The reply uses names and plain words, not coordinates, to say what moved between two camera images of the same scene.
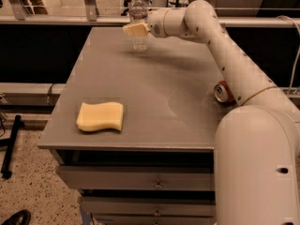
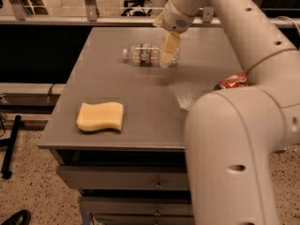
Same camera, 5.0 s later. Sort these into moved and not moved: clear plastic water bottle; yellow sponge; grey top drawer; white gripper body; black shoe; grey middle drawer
Moved: clear plastic water bottle; white gripper body
Not moved: black shoe; grey middle drawer; yellow sponge; grey top drawer
